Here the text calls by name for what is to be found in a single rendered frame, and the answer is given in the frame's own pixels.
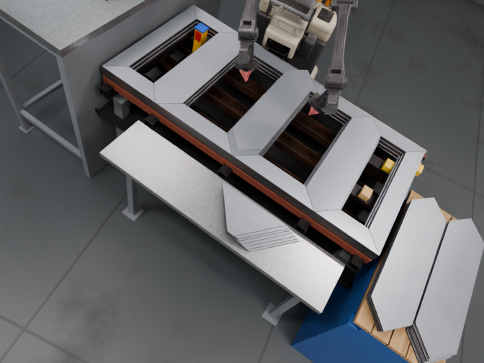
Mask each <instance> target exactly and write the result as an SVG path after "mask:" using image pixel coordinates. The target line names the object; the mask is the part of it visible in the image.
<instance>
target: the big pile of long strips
mask: <svg viewBox="0 0 484 363"><path fill-rule="evenodd" d="M483 248H484V242H483V240H482V238H481V237H480V234H479V233H478V230H477V228H476V227H475V225H474V223H473V221H472V219H471V218H469V219H462V220H450V221H449V222H448V223H447V222H446V220H445V219H444V216H443V215H442V212H441V210H440V209H439V206H438V204H437V203H436V200H435V199H434V197H433V198H425V199H417V200H411V201H410V202H408V203H407V204H406V206H405V209H404V211H403V214H402V215H401V217H400V220H399V222H398V225H397V227H396V229H395V232H394V234H393V237H392V239H391V241H390V244H389V246H388V248H387V251H386V252H385V255H384V257H383V259H382V262H381V264H380V267H379V269H378V271H377V273H376V275H375V278H374V280H373V283H372V285H371V287H370V289H369V292H368V294H367V296H366V299H367V302H368V305H369V309H370V311H371V314H372V317H373V319H374V322H375V325H376V328H377V331H379V332H384V331H390V330H394V329H397V328H403V327H406V330H405V331H406V333H407V335H408V338H409V341H410V343H411V346H412V348H413V351H414V354H415V355H416V359H417V361H418V363H433V362H438V361H441V360H445V359H448V358H451V356H452V355H455V354H457V350H458V347H459V344H460V339H461V335H462V331H463V328H464V324H465V319H466V316H467V311H468V308H469V304H470V299H471V296H472V291H473V287H474V284H475V280H476V276H477V273H478V268H479V265H480V260H481V256H482V253H483Z"/></svg>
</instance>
